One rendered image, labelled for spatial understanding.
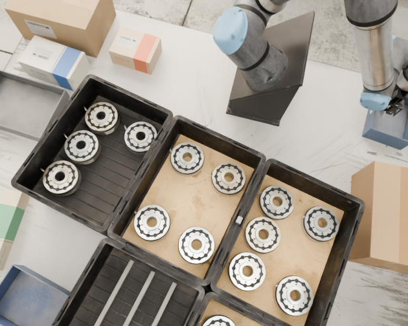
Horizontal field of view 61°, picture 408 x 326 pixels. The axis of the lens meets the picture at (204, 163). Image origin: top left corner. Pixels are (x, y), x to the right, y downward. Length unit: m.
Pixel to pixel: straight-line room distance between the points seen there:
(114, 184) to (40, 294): 0.41
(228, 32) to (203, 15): 1.48
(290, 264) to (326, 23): 1.92
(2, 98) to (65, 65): 0.27
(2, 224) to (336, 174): 1.11
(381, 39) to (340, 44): 1.70
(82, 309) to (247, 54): 0.84
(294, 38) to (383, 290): 0.86
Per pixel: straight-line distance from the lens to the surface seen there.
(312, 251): 1.08
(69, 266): 1.20
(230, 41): 1.01
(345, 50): 2.56
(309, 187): 1.06
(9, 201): 1.24
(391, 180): 1.20
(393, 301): 1.32
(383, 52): 0.91
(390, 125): 1.48
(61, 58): 1.37
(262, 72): 1.10
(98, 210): 1.07
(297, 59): 1.14
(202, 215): 1.03
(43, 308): 1.22
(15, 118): 1.41
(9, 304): 1.26
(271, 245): 1.02
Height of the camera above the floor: 1.84
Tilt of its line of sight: 71 degrees down
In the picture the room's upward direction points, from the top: 8 degrees clockwise
